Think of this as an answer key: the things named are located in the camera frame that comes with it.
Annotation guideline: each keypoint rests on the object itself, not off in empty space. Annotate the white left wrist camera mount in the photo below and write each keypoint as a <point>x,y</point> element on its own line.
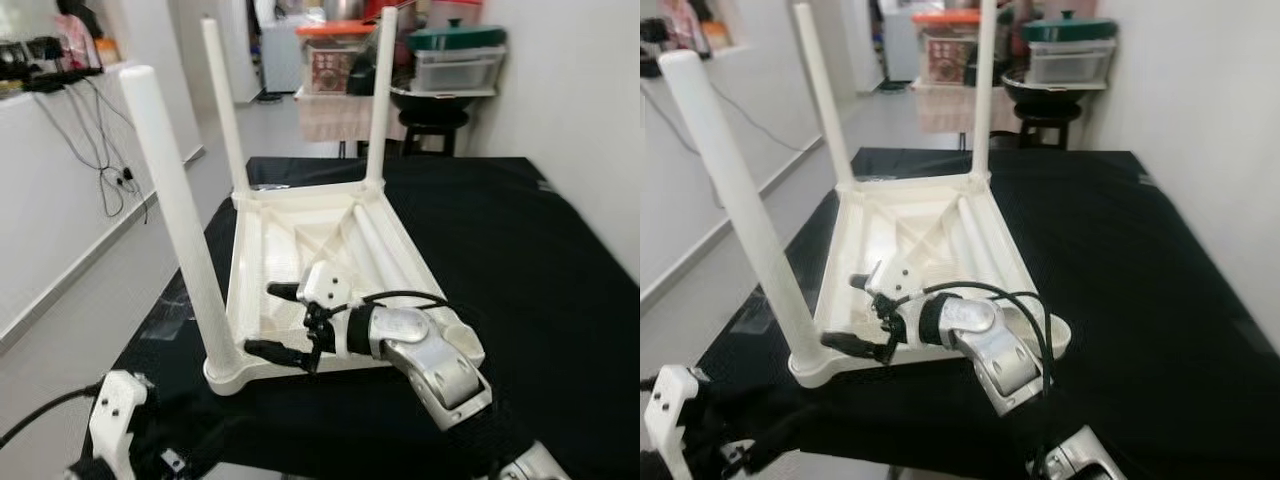
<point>668,420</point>
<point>115,420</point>

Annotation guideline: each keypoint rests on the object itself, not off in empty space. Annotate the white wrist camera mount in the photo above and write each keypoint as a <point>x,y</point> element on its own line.
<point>892,280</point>
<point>325,282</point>
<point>668,420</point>
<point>115,420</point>

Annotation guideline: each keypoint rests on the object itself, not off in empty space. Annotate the orange lid storage box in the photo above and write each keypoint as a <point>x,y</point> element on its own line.
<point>335,65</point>
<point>945,55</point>

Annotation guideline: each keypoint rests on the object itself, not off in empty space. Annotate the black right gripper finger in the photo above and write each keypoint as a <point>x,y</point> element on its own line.
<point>275,352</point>
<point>284,291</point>
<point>855,346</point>
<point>864,282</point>

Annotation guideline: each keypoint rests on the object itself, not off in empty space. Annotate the white fridge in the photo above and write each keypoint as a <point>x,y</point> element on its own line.
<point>280,60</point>
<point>900,45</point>

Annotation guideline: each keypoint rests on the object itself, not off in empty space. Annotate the pink plastic bag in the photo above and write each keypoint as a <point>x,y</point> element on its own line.
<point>78,35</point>
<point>688,25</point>

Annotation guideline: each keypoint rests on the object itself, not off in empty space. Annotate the black electronic device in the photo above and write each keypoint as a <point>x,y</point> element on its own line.
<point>50,70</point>
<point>652,40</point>

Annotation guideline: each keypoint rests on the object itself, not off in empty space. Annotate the black round stool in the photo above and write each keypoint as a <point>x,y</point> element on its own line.
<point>1047,112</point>
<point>435,118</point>

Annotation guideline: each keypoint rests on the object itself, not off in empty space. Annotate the white plastic children table top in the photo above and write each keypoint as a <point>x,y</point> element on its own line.
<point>280,250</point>
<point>880,240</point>

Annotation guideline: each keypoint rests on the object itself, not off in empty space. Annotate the black bag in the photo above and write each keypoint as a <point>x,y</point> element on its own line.
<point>362,75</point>

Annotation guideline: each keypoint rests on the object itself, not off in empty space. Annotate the clear container green lid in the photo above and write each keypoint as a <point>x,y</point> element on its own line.
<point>1070,55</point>
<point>458,60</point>

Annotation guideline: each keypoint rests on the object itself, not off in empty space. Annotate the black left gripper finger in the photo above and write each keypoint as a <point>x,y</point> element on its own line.
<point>215,440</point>
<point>775,435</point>

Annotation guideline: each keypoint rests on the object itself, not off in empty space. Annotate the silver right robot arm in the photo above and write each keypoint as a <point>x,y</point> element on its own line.
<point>1000,350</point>
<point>440,370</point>

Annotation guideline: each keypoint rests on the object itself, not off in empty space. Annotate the beige cloth covered side table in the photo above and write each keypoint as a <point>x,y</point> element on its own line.
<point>945,110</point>
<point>340,118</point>

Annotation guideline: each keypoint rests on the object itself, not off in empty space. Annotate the black power adapter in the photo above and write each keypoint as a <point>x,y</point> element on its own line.
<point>125,175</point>

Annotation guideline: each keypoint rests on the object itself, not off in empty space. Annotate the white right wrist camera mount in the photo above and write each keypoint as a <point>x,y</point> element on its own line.
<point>325,282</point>
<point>892,280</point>

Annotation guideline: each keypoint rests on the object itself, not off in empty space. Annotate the black tablecloth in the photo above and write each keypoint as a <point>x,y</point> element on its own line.
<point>1150,280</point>
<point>520,280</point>

